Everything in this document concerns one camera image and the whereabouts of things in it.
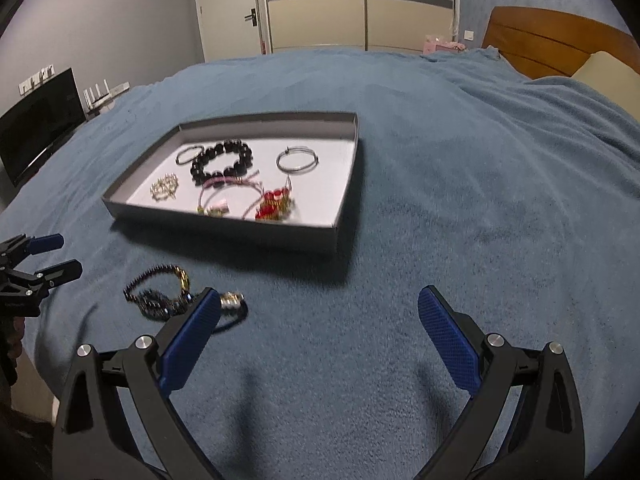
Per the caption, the beige sliding wardrobe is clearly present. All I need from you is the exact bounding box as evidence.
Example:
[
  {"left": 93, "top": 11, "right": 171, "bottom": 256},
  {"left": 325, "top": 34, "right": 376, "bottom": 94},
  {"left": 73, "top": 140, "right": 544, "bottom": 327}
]
[{"left": 257, "top": 0, "right": 459, "bottom": 54}]

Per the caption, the silver bangle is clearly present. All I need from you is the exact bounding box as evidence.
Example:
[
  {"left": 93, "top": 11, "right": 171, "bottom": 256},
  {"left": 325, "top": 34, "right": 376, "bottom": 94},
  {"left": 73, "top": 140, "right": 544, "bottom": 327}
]
[{"left": 276, "top": 146, "right": 319, "bottom": 175}]

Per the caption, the pale yellow pillow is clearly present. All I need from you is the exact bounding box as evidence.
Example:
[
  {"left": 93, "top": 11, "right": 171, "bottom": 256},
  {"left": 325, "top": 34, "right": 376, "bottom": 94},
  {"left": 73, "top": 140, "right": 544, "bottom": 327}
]
[{"left": 570, "top": 51, "right": 640, "bottom": 127}]

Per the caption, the grey cardboard box tray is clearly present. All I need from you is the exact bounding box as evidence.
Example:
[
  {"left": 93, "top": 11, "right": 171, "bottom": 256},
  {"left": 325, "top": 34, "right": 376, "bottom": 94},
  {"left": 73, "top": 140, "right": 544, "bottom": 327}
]
[{"left": 101, "top": 111, "right": 360, "bottom": 256}]

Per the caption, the dark blue crystal bracelet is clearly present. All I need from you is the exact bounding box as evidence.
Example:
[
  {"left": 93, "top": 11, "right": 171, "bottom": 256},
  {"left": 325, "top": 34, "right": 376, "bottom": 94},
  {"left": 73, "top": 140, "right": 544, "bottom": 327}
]
[{"left": 138, "top": 287, "right": 193, "bottom": 320}]

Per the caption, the black television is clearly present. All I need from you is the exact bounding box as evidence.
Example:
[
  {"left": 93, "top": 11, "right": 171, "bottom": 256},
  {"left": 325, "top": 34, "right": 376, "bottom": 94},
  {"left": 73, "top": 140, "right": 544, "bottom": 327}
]
[{"left": 0, "top": 67, "right": 86, "bottom": 189}]

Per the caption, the small purple bead bracelet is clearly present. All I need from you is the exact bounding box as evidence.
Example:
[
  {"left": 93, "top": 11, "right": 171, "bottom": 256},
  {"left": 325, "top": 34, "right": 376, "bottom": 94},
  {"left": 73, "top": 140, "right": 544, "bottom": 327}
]
[{"left": 123, "top": 265, "right": 192, "bottom": 307}]

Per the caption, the person's left hand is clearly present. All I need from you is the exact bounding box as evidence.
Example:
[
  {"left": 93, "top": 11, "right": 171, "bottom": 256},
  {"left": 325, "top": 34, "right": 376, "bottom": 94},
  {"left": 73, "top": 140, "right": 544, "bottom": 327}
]
[{"left": 0, "top": 316, "right": 27, "bottom": 387}]

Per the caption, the blue blanket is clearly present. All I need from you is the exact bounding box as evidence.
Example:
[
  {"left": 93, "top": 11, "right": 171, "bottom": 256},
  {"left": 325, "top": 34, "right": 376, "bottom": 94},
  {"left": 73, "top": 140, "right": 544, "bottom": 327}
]
[{"left": 0, "top": 46, "right": 640, "bottom": 480}]

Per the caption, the wooden headboard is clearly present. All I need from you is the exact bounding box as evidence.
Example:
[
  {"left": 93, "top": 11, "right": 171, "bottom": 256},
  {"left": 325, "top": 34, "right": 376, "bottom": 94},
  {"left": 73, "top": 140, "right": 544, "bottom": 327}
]
[{"left": 480, "top": 6, "right": 640, "bottom": 81}]

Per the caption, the pink box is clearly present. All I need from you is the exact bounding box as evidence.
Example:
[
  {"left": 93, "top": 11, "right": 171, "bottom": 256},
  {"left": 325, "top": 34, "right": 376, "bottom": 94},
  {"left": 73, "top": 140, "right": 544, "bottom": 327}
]
[{"left": 422, "top": 34, "right": 467, "bottom": 55}]

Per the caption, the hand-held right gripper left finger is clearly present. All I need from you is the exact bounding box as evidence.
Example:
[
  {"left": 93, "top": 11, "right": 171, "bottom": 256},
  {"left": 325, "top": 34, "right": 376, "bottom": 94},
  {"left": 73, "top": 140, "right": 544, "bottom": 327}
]
[{"left": 52, "top": 286, "right": 226, "bottom": 480}]

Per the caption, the red bead bracelet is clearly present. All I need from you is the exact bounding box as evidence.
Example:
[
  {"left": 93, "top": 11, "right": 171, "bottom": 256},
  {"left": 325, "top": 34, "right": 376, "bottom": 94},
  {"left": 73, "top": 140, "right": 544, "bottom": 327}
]
[{"left": 254, "top": 179, "right": 297, "bottom": 222}]

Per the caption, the pearl ring hair clip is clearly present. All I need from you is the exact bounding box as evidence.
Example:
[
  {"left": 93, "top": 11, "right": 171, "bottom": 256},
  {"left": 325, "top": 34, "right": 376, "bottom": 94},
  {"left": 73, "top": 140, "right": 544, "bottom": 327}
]
[{"left": 149, "top": 172, "right": 180, "bottom": 203}]

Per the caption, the white router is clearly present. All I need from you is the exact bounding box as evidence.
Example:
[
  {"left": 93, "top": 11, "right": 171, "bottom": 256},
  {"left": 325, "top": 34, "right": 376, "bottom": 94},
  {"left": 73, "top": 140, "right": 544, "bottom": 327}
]
[{"left": 82, "top": 78, "right": 129, "bottom": 112}]

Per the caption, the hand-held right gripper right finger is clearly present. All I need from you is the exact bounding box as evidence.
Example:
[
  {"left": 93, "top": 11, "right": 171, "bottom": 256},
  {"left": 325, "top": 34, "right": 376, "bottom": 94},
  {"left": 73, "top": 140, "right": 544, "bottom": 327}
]
[{"left": 414, "top": 285, "right": 587, "bottom": 480}]

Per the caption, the pink cord bracelet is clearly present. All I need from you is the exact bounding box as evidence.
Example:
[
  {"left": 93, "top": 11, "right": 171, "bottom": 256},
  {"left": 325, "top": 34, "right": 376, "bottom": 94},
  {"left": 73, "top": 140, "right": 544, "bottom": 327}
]
[{"left": 194, "top": 171, "right": 264, "bottom": 219}]

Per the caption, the white door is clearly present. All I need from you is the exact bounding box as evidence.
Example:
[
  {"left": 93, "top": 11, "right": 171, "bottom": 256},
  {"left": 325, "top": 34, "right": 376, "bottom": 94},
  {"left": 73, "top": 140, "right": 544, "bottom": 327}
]
[{"left": 192, "top": 0, "right": 266, "bottom": 64}]

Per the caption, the black hair tie gold charm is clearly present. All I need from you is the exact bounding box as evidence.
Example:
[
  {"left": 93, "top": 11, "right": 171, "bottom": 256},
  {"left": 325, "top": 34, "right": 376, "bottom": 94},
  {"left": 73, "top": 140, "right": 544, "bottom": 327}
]
[{"left": 212, "top": 291, "right": 249, "bottom": 332}]

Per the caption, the large black bead bracelet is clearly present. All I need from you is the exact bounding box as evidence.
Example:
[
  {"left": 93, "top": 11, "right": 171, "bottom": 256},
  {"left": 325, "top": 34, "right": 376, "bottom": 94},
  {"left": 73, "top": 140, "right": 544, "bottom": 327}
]
[{"left": 189, "top": 140, "right": 254, "bottom": 184}]

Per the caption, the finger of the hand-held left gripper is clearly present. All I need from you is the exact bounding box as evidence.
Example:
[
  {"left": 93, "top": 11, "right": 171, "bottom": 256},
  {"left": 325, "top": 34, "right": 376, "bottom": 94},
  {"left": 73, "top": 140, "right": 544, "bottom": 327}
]
[
  {"left": 0, "top": 258, "right": 84, "bottom": 292},
  {"left": 0, "top": 233, "right": 65, "bottom": 262}
]

